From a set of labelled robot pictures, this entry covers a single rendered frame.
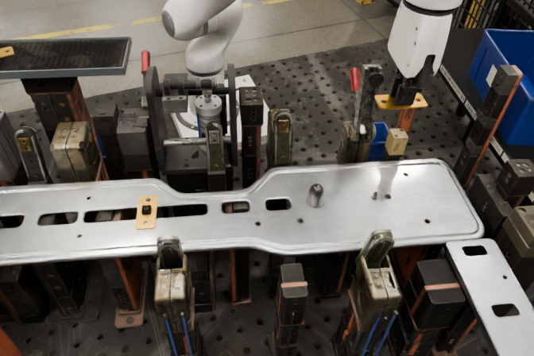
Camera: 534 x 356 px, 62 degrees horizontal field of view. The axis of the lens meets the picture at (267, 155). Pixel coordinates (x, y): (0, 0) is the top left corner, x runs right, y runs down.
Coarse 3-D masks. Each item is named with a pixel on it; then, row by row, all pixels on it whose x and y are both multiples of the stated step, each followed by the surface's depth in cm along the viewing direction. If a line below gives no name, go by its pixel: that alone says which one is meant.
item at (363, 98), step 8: (368, 64) 91; (376, 64) 91; (368, 72) 91; (376, 72) 88; (360, 80) 93; (368, 80) 92; (376, 80) 88; (360, 88) 93; (368, 88) 93; (376, 88) 92; (360, 96) 93; (368, 96) 94; (360, 104) 94; (368, 104) 95; (376, 104) 94; (360, 112) 95; (368, 112) 96; (360, 120) 96; (368, 120) 97; (368, 128) 98; (368, 136) 99
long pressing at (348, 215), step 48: (0, 192) 91; (48, 192) 92; (96, 192) 92; (144, 192) 93; (240, 192) 93; (288, 192) 94; (336, 192) 94; (384, 192) 94; (432, 192) 95; (0, 240) 83; (48, 240) 83; (96, 240) 84; (144, 240) 84; (192, 240) 84; (240, 240) 85; (288, 240) 85; (336, 240) 85; (432, 240) 86
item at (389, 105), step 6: (378, 96) 77; (384, 96) 77; (390, 96) 77; (420, 96) 77; (378, 102) 75; (390, 102) 75; (414, 102) 76; (420, 102) 76; (384, 108) 74; (390, 108) 74; (396, 108) 74; (402, 108) 75; (408, 108) 75
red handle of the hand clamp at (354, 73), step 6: (354, 72) 101; (354, 78) 101; (360, 78) 101; (354, 84) 101; (354, 90) 100; (354, 96) 100; (354, 102) 101; (360, 126) 98; (360, 132) 98; (366, 132) 99
